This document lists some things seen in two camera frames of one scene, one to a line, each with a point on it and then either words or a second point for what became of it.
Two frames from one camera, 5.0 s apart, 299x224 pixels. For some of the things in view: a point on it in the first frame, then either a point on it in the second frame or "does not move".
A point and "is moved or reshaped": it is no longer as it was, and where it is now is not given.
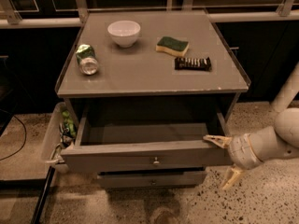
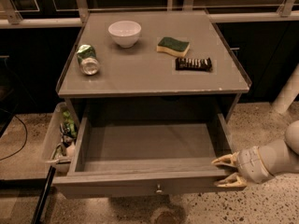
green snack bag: (69, 128) does not move
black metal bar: (43, 196) does not move
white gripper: (241, 150) → (249, 165)
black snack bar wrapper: (192, 63) does not move
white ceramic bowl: (124, 33) does not move
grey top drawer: (124, 138) is moved or reshaped
